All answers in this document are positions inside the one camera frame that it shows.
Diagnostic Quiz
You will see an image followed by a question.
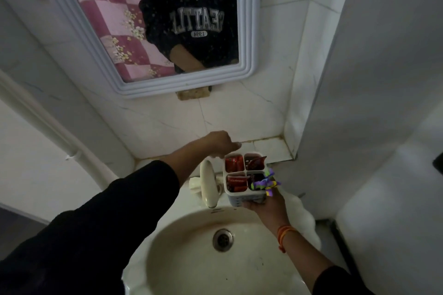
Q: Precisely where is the person's left hand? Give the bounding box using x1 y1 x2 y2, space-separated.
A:
202 130 243 160

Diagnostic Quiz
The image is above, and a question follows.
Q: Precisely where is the person's right hand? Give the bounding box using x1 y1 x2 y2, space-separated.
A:
242 184 291 234

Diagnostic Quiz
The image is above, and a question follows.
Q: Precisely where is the small red toothpaste tube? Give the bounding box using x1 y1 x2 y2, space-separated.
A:
225 154 245 173

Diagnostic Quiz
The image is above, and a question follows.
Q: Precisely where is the grey perforated holder basket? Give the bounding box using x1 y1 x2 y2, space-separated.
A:
222 151 269 209

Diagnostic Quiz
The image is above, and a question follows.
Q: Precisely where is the long red toothpaste tube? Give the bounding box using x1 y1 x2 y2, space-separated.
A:
226 175 248 193

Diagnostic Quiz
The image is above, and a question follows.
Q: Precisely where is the white sink basin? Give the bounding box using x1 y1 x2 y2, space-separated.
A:
120 186 323 295

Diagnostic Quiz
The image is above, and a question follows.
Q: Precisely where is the person's right forearm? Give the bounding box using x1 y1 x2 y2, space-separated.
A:
281 229 377 295

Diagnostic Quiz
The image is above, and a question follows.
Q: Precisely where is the person's left forearm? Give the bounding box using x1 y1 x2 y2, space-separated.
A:
0 144 216 295

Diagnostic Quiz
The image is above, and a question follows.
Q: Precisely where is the metal sink drain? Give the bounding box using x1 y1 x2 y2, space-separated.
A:
211 228 234 253

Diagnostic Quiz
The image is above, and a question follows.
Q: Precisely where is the orange thread wristband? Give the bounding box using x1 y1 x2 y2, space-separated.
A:
276 224 300 254

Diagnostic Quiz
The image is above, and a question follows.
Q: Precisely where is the cream plastic faucet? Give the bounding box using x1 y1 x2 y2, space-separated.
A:
188 159 225 209

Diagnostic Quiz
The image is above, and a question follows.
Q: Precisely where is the wooden block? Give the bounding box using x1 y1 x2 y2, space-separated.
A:
176 86 213 101

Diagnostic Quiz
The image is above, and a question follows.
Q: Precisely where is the black drain pipe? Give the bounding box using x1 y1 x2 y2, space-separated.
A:
326 218 361 279

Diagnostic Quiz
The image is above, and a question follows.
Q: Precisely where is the white framed mirror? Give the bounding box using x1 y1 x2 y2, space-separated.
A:
22 0 263 100

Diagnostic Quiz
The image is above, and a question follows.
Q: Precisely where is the white wall pipe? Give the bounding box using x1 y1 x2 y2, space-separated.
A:
0 69 119 191

